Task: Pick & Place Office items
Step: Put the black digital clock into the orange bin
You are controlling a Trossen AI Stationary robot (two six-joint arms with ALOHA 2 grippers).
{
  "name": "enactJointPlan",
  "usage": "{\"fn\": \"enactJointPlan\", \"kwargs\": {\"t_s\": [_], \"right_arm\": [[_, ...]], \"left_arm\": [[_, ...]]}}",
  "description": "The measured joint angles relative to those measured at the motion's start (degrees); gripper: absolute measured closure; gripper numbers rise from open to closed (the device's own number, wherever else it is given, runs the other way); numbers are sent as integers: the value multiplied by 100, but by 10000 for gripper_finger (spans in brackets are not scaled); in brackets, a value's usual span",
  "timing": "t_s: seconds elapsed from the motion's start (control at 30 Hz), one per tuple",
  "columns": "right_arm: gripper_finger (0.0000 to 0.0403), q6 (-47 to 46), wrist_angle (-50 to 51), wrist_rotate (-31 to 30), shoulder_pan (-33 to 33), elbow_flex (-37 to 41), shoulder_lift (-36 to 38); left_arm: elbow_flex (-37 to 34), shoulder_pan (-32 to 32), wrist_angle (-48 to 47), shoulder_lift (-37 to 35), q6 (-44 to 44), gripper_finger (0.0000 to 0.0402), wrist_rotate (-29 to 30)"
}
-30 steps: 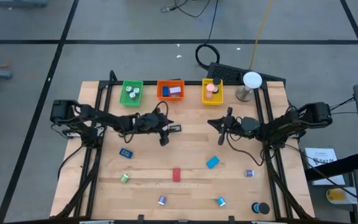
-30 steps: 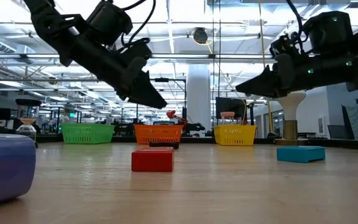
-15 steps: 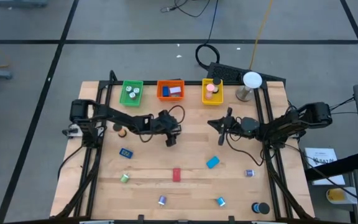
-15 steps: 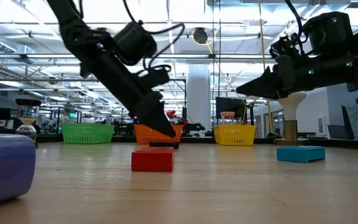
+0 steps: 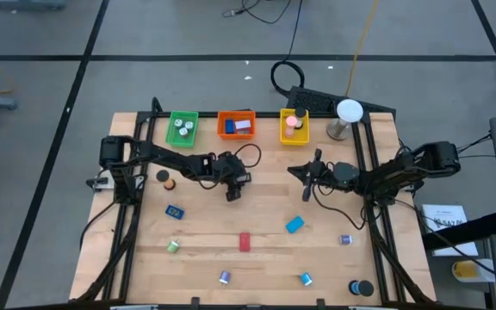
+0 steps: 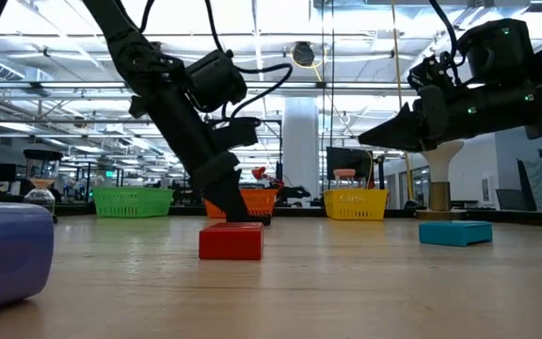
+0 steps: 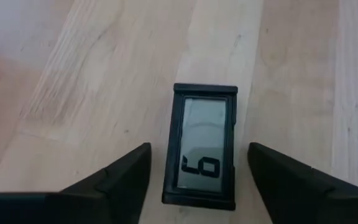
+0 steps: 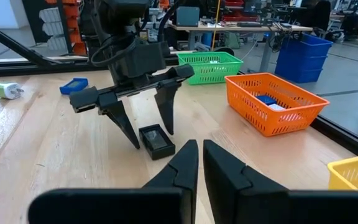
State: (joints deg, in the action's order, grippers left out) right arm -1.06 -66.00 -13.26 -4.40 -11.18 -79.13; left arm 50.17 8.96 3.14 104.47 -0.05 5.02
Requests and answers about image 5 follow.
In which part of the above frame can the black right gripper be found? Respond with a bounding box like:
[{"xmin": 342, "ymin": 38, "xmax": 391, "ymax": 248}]
[{"xmin": 288, "ymin": 148, "xmax": 339, "ymax": 202}]

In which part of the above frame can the teal plastic box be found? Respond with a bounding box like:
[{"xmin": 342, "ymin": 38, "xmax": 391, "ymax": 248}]
[{"xmin": 284, "ymin": 215, "xmax": 306, "ymax": 235}]

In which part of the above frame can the blue digital timer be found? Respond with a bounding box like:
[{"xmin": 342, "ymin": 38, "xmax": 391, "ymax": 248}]
[{"xmin": 164, "ymin": 204, "xmax": 186, "ymax": 221}]

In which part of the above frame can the black hourglass blue sand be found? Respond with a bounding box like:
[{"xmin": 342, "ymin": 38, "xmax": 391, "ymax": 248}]
[{"xmin": 348, "ymin": 279, "xmax": 375, "ymax": 298}]

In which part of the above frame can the yellow plastic basket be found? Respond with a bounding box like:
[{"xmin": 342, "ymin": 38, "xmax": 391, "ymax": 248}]
[{"xmin": 279, "ymin": 108, "xmax": 311, "ymax": 147}]

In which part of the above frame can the orange plastic basket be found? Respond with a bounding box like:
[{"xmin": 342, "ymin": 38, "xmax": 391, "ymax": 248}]
[{"xmin": 216, "ymin": 109, "xmax": 257, "ymax": 141}]

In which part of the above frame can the pink hourglass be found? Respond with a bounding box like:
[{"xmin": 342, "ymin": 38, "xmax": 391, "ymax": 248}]
[{"xmin": 284, "ymin": 115, "xmax": 299, "ymax": 139}]

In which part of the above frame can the black hourglass pale sand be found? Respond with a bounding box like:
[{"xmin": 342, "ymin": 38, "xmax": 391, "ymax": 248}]
[{"xmin": 294, "ymin": 106, "xmax": 308, "ymax": 130}]

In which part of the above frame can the green plastic basket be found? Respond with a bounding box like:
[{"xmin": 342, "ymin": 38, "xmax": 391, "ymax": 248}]
[{"xmin": 164, "ymin": 110, "xmax": 200, "ymax": 149}]

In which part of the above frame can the black hourglass orange sand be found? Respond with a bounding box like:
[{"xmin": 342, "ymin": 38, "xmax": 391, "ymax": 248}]
[{"xmin": 155, "ymin": 169, "xmax": 177, "ymax": 192}]

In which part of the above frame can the black perforated metal case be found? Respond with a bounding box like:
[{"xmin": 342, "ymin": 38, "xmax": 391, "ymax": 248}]
[{"xmin": 285, "ymin": 84, "xmax": 398, "ymax": 118}]

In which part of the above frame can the white dome table lamp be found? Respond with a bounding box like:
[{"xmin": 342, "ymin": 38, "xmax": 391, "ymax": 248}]
[{"xmin": 325, "ymin": 98, "xmax": 365, "ymax": 142}]

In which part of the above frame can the grey connector box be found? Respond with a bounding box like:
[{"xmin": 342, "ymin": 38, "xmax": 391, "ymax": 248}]
[{"xmin": 85, "ymin": 174, "xmax": 115, "ymax": 193}]

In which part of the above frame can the white paper label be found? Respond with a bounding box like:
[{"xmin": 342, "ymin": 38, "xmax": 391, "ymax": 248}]
[{"xmin": 420, "ymin": 203, "xmax": 481, "ymax": 258}]

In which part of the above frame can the black flat bar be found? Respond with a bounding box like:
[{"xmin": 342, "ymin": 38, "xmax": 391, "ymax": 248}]
[{"xmin": 422, "ymin": 209, "xmax": 496, "ymax": 251}]

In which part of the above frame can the yellow white tape dispenser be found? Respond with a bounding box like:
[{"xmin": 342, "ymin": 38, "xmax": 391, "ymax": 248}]
[{"xmin": 451, "ymin": 258, "xmax": 496, "ymax": 284}]

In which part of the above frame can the grey blue metal base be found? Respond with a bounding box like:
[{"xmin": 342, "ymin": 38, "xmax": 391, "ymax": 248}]
[{"xmin": 0, "ymin": 0, "xmax": 67, "ymax": 12}]

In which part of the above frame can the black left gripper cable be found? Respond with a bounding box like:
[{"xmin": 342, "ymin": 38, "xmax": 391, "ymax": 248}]
[{"xmin": 233, "ymin": 143, "xmax": 263, "ymax": 170}]

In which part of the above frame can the black aluminium table frame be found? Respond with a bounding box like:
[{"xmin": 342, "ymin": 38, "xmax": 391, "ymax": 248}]
[{"xmin": 74, "ymin": 96, "xmax": 437, "ymax": 310}]

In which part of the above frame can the black looped floor cable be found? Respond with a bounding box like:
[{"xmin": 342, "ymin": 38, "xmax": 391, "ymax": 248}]
[{"xmin": 269, "ymin": 0, "xmax": 307, "ymax": 97}]

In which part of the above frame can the yellow hanging cable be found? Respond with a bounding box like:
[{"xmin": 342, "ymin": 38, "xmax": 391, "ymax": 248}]
[{"xmin": 344, "ymin": 0, "xmax": 380, "ymax": 98}]

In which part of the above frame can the black cable with plug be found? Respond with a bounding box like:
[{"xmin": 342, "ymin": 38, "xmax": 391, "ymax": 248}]
[{"xmin": 221, "ymin": 0, "xmax": 295, "ymax": 26}]

